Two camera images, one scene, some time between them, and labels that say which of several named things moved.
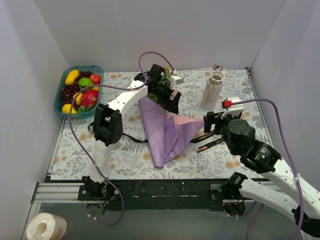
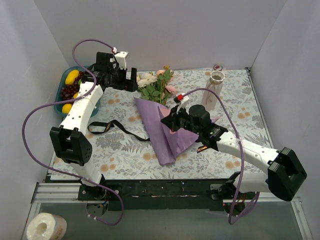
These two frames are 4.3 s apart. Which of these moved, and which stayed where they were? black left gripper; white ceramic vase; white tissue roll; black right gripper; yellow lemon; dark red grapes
Moved: black left gripper; black right gripper
Stayed: yellow lemon; white ceramic vase; white tissue roll; dark red grapes
